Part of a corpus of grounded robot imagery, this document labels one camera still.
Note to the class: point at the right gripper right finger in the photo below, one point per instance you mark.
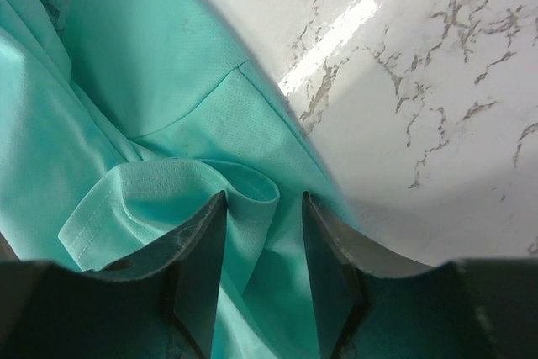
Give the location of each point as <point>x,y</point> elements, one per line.
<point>370,302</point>

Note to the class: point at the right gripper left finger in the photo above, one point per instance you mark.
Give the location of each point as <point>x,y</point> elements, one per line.
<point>158,302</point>

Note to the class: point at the teal t shirt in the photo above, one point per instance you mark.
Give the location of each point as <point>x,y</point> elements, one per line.
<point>120,118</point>

